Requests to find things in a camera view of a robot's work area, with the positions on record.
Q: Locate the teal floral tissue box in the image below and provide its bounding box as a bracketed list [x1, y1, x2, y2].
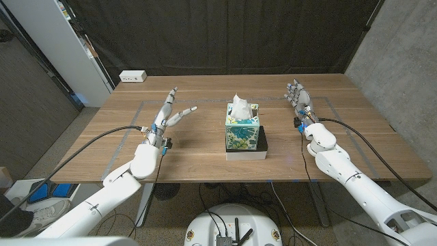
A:
[225, 102, 261, 151]

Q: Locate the black round floor stand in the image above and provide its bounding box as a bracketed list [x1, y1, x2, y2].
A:
[152, 183, 181, 201]

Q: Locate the white table leg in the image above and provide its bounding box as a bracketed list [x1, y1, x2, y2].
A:
[135, 182, 154, 228]

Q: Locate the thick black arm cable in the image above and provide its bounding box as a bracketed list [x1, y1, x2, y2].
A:
[319, 118, 437, 213]
[0, 125, 144, 223]

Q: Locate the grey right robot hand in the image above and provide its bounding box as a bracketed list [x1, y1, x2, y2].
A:
[284, 79, 320, 126]

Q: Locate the black box with white base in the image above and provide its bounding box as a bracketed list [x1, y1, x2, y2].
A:
[225, 125, 269, 161]

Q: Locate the black curtain backdrop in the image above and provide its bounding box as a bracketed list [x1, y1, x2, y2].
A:
[64, 0, 385, 86]

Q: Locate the black radio unit with antennas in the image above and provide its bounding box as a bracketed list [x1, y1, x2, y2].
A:
[216, 217, 254, 246]

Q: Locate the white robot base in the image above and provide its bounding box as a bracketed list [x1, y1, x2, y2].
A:
[183, 203, 283, 246]

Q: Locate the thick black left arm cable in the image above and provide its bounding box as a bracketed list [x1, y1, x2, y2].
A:
[0, 125, 144, 223]

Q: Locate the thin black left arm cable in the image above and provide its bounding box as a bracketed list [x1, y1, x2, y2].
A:
[128, 153, 165, 238]

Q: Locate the grey white sneaker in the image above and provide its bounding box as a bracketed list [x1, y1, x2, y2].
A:
[13, 199, 72, 238]

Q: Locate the cardboard box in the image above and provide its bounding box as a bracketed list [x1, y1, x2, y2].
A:
[0, 166, 14, 195]

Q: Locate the blue and white floor device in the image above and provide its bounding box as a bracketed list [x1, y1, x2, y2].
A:
[6, 179, 81, 206]

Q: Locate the black floor cable tangle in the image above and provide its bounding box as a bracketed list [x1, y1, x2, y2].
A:
[197, 182, 284, 236]

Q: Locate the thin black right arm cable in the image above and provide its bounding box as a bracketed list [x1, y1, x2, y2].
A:
[300, 133, 410, 246]

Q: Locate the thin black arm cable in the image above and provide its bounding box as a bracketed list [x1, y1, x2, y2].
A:
[300, 133, 410, 246]
[128, 153, 165, 238]

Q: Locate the white floor cable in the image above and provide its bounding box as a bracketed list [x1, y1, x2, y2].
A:
[270, 181, 320, 246]

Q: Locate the white power outlet box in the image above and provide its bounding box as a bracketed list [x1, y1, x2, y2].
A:
[118, 70, 148, 83]

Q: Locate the white tissue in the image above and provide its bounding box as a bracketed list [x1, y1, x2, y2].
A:
[230, 94, 254, 120]

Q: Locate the grey table leg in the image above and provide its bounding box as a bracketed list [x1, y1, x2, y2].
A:
[307, 181, 331, 228]

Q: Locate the white cabinet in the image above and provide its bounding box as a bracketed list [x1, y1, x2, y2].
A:
[1, 0, 115, 109]

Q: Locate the black backdrop pole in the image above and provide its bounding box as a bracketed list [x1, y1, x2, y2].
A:
[343, 0, 386, 74]

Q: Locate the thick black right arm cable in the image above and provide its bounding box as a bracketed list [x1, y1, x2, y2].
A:
[319, 118, 437, 213]

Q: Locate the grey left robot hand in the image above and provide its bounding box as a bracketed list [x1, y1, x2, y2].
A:
[145, 86, 198, 148]

